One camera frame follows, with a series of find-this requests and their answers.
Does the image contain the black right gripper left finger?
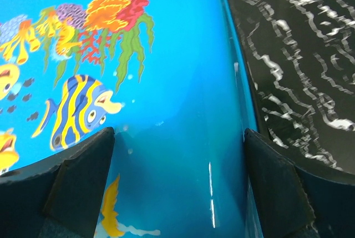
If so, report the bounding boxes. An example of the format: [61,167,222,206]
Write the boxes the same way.
[1,127,115,237]

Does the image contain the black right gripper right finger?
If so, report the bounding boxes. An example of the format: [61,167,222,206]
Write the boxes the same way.
[244,129,354,237]

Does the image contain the blue suitcase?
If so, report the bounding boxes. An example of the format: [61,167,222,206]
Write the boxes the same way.
[1,0,262,237]

